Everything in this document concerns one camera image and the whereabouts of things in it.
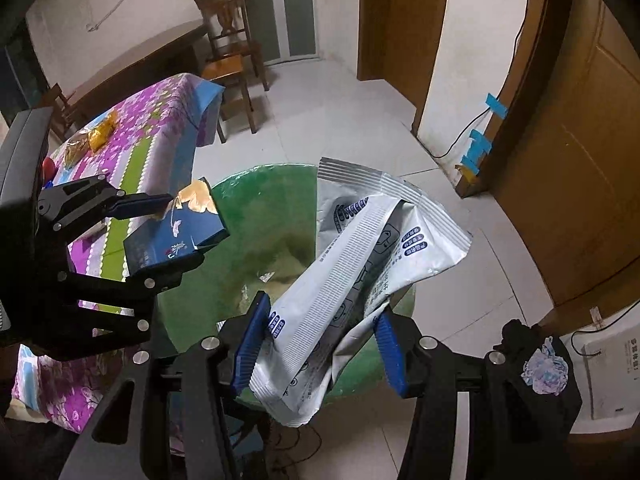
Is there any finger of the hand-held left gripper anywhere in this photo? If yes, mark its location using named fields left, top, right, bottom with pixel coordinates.
left=20, top=252, right=205, bottom=361
left=37, top=174, right=174, bottom=247

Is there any thin cable along door frame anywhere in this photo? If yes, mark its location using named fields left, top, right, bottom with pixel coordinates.
left=435, top=0, right=551, bottom=158

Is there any dark wooden dining table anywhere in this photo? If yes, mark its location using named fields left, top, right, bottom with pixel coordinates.
left=67, top=20, right=211, bottom=116

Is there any frosted glass double door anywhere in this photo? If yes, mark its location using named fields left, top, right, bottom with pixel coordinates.
left=235, top=0, right=321, bottom=63

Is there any black bag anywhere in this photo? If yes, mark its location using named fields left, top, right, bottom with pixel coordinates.
left=494, top=319, right=583, bottom=436

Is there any green lined trash bin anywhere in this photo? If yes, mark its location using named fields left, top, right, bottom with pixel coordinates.
left=152, top=162, right=418, bottom=411

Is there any white box appliance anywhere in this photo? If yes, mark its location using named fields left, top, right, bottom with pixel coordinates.
left=570, top=300, right=640, bottom=421

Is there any brown panelled wooden door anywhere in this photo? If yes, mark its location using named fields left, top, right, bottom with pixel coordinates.
left=457, top=0, right=640, bottom=311

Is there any bun in clear wrapper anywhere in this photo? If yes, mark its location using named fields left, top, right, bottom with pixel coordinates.
left=62, top=132, right=90, bottom=166

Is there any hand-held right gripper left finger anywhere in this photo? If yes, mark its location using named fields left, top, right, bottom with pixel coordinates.
left=57, top=290, right=273, bottom=480

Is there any wooden chair with carved back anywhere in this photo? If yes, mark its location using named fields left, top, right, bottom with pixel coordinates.
left=194, top=0, right=271, bottom=92

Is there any small dark wooden chair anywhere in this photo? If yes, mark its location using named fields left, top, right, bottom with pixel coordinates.
left=47, top=83, right=81, bottom=141

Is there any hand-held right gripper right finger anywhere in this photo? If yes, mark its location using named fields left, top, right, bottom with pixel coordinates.
left=372, top=305, right=583, bottom=480

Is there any silver foil packet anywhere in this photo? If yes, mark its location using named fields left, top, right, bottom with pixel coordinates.
left=248, top=157, right=473, bottom=428

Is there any golden snack packet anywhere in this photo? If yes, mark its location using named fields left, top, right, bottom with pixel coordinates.
left=87, top=112, right=119, bottom=153

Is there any dark window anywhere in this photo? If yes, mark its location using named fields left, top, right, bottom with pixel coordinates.
left=0, top=35, right=51, bottom=126

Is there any wooden chair with orange seat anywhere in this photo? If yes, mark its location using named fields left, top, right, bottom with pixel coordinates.
left=200, top=55, right=258, bottom=143

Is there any crumpled bluish tissue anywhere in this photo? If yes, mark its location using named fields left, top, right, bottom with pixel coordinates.
left=521, top=337, right=571, bottom=396

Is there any dark blue gold box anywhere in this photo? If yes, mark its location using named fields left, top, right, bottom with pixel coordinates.
left=123, top=177, right=231, bottom=281

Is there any floral striped tablecloth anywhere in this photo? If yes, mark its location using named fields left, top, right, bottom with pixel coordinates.
left=10, top=74, right=226, bottom=456

